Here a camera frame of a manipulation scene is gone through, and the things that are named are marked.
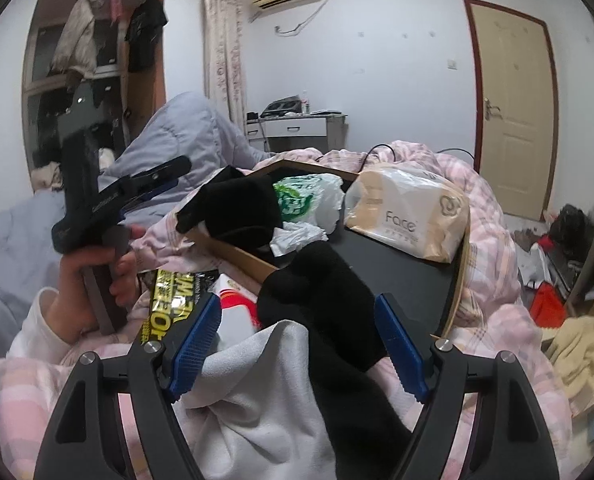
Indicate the floral curtain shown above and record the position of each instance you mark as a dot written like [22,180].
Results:
[222,50]

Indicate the wooden window alcove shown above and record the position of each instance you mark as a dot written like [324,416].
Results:
[149,90]

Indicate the red tissue pack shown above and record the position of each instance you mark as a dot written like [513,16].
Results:
[237,302]

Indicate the beige cap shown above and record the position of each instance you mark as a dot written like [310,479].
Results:
[47,175]

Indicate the black yellow wipes packet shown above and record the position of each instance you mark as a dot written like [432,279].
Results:
[172,305]

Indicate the small plastic bottle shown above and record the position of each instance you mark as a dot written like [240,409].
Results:
[305,105]

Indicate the grey cloth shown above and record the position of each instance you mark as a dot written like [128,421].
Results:
[257,410]

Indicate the red bag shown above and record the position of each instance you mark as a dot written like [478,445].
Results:
[547,305]

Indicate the green print plastic bag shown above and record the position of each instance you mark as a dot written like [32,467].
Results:
[297,200]

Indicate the grey quilt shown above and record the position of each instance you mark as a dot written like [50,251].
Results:
[177,130]

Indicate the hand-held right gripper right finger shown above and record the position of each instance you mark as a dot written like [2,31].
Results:
[402,345]

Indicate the white nightstand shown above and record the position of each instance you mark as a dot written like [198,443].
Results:
[297,127]

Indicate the black bag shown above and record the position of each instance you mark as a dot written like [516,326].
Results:
[572,222]

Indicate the person's left forearm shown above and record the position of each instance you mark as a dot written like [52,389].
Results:
[29,330]

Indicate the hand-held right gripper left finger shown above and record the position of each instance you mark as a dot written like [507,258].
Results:
[197,340]

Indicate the brown cardboard box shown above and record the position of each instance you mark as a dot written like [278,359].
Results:
[407,280]

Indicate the yellow towel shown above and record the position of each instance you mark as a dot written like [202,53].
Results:
[577,355]

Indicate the beige hanging jacket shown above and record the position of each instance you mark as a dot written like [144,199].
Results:
[74,35]

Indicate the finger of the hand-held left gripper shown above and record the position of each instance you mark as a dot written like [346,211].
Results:
[152,191]
[162,170]

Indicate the black knit sock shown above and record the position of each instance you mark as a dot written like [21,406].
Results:
[237,200]
[327,300]

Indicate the black hanging t-shirt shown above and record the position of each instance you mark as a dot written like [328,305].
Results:
[147,35]

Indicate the crumpled white tissue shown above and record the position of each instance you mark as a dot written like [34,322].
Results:
[297,237]

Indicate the beige tissue pack bag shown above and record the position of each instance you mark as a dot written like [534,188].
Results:
[402,210]

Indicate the pink plaid blanket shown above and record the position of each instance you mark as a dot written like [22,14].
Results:
[487,280]

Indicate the person's left hand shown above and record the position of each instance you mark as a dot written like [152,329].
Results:
[74,295]

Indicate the cream door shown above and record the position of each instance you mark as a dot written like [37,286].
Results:
[517,110]

